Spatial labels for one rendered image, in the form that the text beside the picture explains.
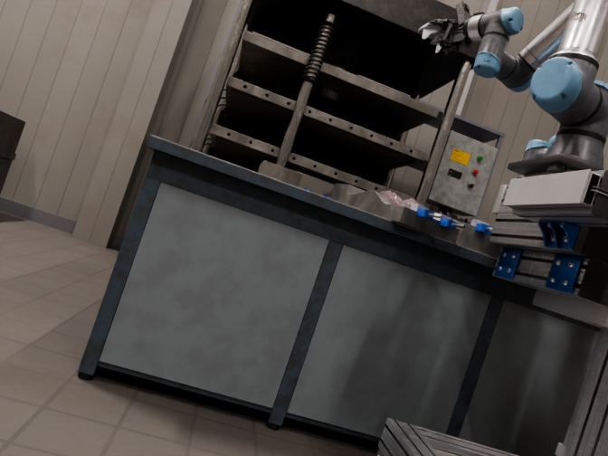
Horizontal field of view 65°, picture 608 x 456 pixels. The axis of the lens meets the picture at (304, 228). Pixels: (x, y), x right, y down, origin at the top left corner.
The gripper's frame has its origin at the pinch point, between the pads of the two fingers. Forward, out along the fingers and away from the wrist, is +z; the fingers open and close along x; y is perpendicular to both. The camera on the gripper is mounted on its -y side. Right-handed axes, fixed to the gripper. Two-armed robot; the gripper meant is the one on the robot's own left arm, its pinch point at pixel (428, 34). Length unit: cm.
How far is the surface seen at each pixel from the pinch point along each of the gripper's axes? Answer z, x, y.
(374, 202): 6, 14, 59
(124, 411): 10, -35, 152
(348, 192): 26, 17, 56
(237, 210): 18, -27, 84
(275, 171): 28, -16, 64
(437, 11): 57, 43, -56
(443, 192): 55, 98, 19
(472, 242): -15, 47, 57
